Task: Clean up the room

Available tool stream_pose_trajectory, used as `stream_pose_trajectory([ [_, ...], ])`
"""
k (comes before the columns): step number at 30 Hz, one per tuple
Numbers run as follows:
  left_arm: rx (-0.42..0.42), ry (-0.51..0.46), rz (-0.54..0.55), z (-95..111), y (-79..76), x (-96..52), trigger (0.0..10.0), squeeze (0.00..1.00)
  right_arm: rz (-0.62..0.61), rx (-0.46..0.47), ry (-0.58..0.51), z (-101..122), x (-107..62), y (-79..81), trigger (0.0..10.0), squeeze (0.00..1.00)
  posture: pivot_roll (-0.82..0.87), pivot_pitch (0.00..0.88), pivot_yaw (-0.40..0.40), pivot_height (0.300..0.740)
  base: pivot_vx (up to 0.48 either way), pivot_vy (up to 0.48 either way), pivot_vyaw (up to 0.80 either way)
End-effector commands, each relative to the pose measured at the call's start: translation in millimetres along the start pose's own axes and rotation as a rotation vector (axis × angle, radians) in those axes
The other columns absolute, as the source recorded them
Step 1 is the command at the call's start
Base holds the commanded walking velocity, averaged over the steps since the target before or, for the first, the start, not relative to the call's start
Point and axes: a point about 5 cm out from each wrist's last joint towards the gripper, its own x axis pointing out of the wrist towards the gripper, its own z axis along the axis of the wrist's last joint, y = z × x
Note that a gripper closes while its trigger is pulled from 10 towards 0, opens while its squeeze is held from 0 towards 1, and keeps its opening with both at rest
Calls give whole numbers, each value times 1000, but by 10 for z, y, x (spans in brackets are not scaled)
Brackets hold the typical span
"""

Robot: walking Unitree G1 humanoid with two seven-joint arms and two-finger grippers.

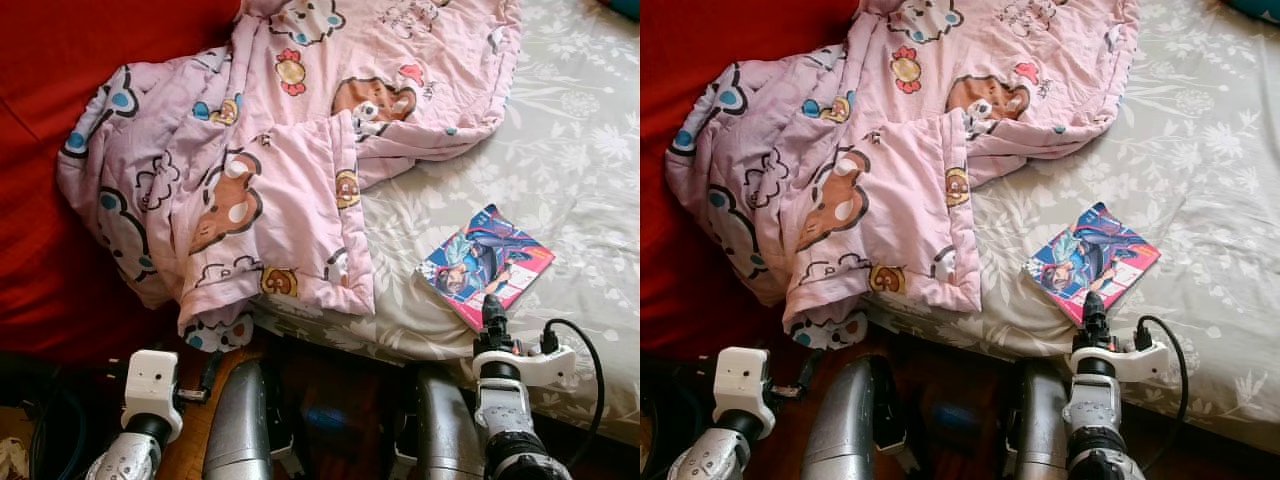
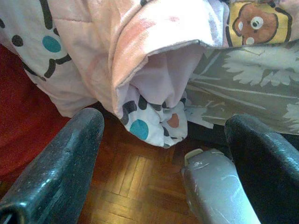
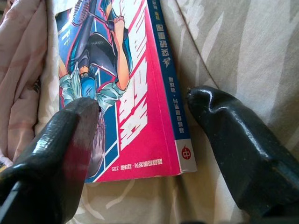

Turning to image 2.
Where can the pink cartoon print blanket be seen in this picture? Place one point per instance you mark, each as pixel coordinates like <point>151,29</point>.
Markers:
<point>93,46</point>

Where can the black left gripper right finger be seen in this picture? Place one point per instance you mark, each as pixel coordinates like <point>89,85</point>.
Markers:
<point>268,168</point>

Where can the red folded mattress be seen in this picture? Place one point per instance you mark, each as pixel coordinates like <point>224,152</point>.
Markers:
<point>23,116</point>

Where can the bed with beige floral sheet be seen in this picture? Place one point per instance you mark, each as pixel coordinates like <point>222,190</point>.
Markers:
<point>245,84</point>

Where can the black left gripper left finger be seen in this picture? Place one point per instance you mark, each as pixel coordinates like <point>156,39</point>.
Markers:
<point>53,172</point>

